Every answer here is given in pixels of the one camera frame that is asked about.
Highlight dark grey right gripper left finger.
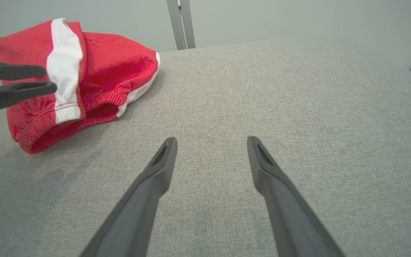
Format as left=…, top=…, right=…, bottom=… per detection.
left=80, top=137, right=178, bottom=257

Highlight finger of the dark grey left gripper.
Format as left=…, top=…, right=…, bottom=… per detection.
left=0, top=81, right=57, bottom=117
left=0, top=60, right=46, bottom=83

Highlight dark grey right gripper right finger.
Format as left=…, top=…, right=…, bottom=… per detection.
left=247, top=136, right=346, bottom=257

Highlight red shorts with white stripe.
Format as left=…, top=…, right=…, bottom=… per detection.
left=0, top=18, right=161, bottom=155

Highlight grey double metal frame post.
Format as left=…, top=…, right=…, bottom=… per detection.
left=166, top=0, right=196, bottom=50

